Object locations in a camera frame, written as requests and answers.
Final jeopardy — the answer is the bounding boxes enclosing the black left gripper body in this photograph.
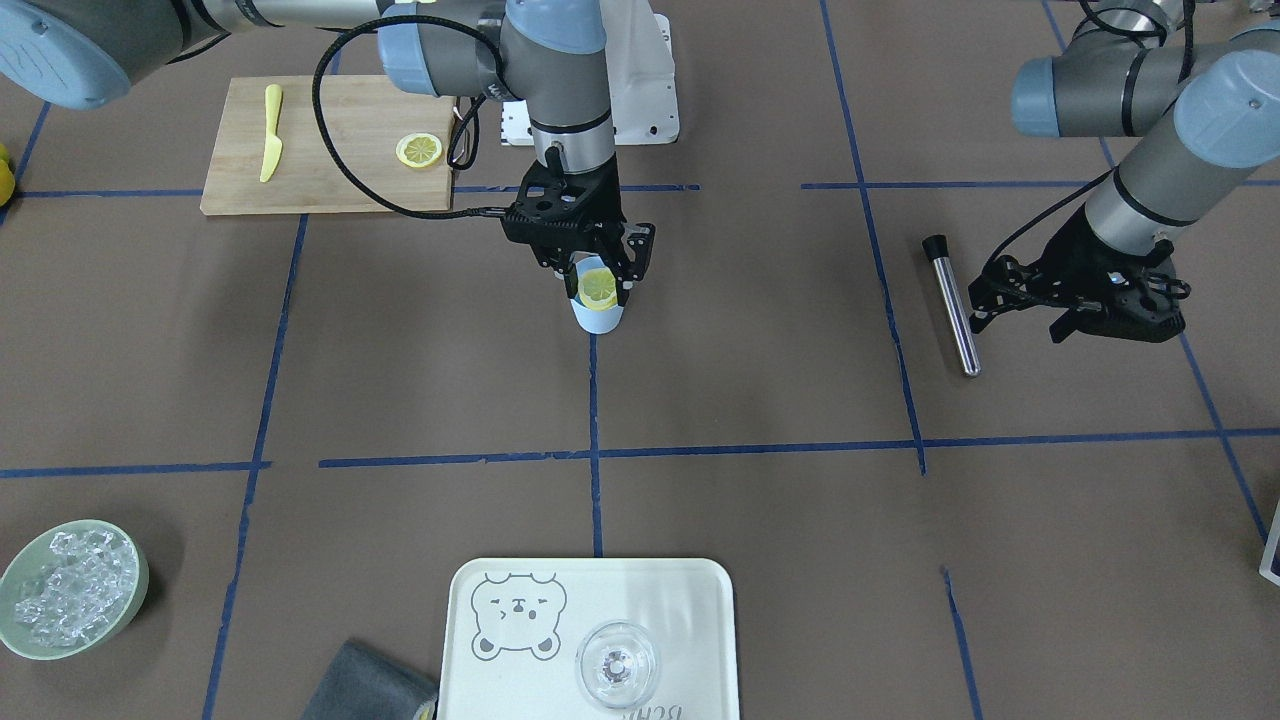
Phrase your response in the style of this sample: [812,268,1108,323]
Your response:
[1039,208,1190,343]

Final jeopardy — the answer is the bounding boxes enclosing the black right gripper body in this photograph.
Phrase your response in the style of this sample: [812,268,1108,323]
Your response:
[500,160,627,272]

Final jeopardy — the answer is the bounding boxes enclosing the lemon slice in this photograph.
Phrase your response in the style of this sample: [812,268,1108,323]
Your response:
[576,266,620,313]

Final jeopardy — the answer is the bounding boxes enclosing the steel muddler black tip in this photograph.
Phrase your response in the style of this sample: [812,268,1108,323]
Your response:
[922,234,982,378]

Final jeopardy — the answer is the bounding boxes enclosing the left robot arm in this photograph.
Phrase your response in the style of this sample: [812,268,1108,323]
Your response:
[968,1,1279,343]

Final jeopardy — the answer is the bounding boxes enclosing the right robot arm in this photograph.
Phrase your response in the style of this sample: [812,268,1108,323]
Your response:
[1,1,655,306]

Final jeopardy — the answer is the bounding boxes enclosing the light blue paper cup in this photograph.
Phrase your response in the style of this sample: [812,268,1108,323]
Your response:
[568,255,625,334]

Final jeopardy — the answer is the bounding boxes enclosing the lemon half on board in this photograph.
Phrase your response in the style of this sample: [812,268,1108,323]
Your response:
[396,132,445,169]

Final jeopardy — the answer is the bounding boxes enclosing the bamboo cutting board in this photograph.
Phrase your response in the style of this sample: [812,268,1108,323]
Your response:
[200,76,471,217]

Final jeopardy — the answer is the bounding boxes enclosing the yellow plastic knife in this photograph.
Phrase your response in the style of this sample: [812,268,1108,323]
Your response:
[259,83,284,183]

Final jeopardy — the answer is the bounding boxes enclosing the cream bear tray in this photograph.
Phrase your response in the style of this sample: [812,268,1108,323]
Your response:
[436,559,741,719]

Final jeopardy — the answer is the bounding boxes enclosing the clear wine glass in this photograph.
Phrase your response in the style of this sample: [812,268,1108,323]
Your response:
[576,620,660,711]

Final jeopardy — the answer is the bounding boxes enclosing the grey folded cloth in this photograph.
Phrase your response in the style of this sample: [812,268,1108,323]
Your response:
[301,641,438,719]

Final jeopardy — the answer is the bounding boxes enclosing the whole yellow lemons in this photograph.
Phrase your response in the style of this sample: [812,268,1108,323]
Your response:
[0,143,17,209]

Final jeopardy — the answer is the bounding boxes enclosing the green bowl of ice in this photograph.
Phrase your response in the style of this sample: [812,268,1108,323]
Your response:
[1,519,150,661]

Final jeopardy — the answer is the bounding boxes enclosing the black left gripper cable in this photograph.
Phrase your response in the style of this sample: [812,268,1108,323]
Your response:
[980,168,1116,281]

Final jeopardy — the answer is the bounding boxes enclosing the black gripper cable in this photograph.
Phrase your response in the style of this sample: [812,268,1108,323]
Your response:
[312,14,521,220]
[980,168,1116,281]

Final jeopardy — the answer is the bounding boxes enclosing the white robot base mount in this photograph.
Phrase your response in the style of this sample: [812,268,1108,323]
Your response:
[498,8,681,147]

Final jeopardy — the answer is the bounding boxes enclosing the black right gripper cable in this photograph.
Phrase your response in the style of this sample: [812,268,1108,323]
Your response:
[312,14,521,220]

